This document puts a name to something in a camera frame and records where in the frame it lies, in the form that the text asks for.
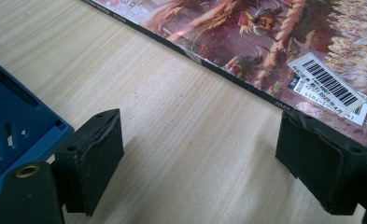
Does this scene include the blue plastic file basket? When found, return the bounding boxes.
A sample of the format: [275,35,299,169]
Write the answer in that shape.
[0,52,76,203]

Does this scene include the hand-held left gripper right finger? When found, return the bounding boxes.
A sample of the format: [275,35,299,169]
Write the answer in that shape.
[275,110,367,217]

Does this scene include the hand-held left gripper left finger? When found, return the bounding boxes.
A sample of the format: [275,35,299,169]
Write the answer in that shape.
[53,108,125,217]

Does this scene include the magazine with reddish brown cover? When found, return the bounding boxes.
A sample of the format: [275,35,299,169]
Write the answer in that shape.
[81,0,367,162]

